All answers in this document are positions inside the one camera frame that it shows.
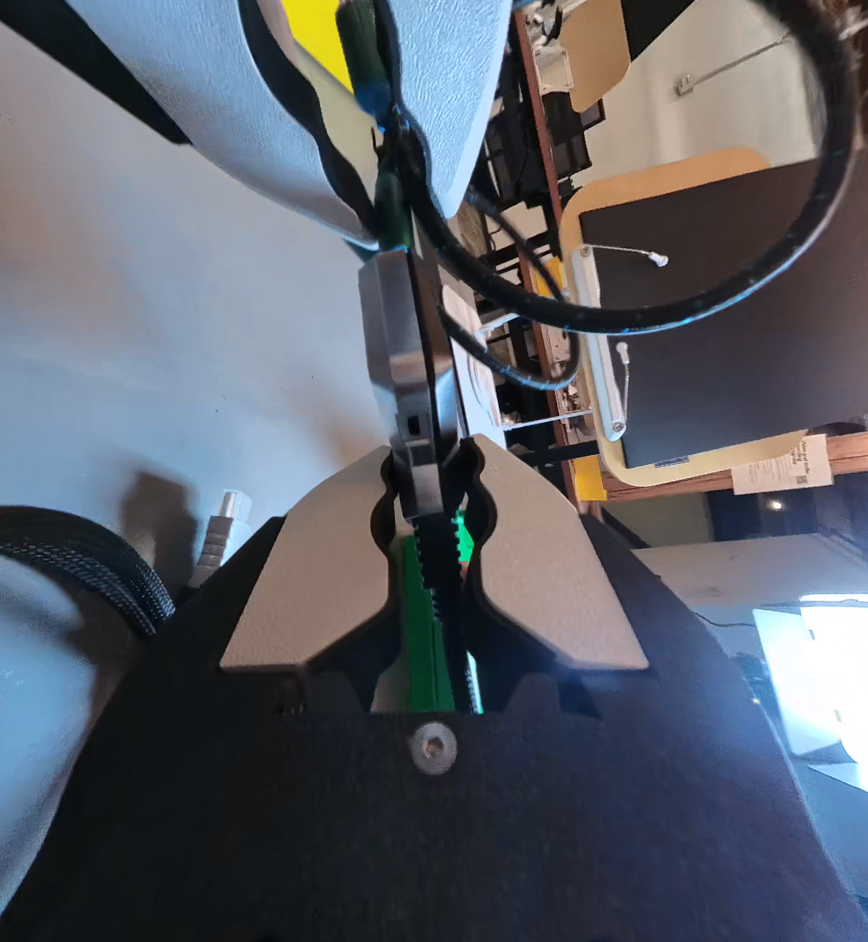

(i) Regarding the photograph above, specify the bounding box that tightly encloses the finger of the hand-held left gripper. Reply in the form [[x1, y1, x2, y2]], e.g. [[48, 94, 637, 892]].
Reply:
[[373, 0, 516, 219], [66, 0, 381, 249]]

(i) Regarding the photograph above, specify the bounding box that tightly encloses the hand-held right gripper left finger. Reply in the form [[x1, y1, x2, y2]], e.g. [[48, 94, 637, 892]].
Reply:
[[217, 444, 401, 715]]

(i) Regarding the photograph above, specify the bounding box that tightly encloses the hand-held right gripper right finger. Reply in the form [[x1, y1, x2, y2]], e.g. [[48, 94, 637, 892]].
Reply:
[[460, 433, 651, 715]]

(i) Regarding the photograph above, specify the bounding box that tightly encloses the green plastic bin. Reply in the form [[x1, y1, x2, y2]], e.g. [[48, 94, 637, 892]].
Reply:
[[371, 515, 483, 715]]

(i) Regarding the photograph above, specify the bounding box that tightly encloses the yellow plastic bin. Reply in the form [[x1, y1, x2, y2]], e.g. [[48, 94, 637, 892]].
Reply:
[[279, 0, 355, 91]]

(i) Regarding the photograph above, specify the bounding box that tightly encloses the black braided HDMI cable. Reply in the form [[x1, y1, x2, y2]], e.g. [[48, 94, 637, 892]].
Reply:
[[371, 169, 583, 393], [334, 0, 859, 337]]

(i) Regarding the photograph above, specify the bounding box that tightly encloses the grey multiport adapter hub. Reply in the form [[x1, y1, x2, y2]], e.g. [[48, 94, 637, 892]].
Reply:
[[359, 249, 466, 525]]

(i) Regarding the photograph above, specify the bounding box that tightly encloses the tan and black board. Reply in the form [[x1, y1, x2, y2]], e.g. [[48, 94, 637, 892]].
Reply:
[[559, 0, 694, 113]]

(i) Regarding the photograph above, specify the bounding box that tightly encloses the white paper label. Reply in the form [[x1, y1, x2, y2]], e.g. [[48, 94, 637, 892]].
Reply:
[[732, 434, 834, 496]]

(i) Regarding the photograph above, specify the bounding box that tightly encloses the black wood-rimmed panel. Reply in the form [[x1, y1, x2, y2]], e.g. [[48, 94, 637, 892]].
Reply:
[[559, 143, 868, 488]]

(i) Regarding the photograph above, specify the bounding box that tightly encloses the wall conduit outlet box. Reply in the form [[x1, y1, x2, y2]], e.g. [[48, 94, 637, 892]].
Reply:
[[675, 33, 791, 98]]

